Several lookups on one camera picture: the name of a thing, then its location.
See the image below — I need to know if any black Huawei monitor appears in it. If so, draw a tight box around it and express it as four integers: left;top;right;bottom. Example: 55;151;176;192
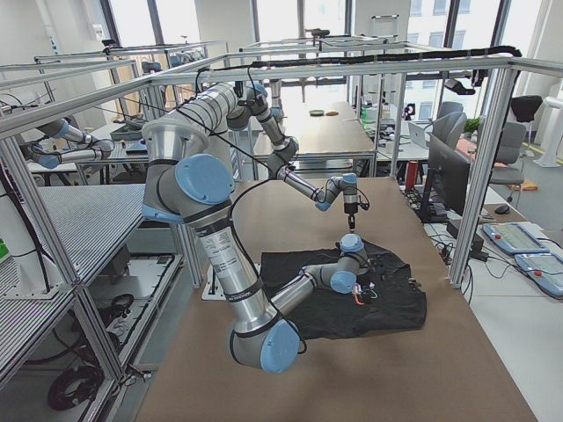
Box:
419;135;470;223

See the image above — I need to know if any black printed t-shirt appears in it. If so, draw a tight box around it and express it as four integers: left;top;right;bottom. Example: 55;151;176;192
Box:
260;242;427;339

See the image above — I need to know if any grey office chair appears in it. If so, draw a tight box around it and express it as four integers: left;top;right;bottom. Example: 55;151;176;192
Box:
489;122;527;188

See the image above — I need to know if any aluminium frame post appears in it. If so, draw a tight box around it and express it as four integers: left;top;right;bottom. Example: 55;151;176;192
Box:
449;68;518;288

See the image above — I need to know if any blue teach pendant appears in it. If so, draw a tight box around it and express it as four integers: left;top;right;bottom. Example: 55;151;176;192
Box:
514;253;563;299
482;222;549;255

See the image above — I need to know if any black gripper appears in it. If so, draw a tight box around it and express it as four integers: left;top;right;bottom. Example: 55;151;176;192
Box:
343;193;359;232

